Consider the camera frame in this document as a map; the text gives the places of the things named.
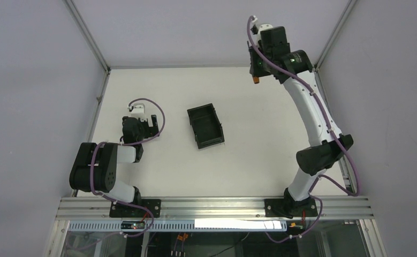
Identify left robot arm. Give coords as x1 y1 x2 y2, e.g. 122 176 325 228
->
69 115 159 206

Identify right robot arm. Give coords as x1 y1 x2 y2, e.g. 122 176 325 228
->
248 24 353 218

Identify black plastic bin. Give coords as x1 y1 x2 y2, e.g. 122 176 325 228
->
187 103 225 150

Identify small electronics board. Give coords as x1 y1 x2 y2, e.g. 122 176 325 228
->
120 221 146 230

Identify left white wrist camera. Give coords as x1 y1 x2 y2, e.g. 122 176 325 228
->
130 103 147 122

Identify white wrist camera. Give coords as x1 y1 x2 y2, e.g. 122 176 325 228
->
130 103 147 122
251 23 273 35

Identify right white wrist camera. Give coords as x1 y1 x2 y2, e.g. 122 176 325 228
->
251 23 273 35

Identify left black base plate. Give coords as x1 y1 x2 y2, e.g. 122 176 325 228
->
109 199 162 218

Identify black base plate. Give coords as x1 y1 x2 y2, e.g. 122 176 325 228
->
109 199 162 218
264 198 318 219

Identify aluminium mounting rail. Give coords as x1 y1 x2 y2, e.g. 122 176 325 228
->
56 196 374 221

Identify grey slotted cable duct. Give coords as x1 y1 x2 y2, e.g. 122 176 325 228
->
68 218 287 232

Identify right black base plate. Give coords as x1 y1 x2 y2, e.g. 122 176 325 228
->
264 198 318 219

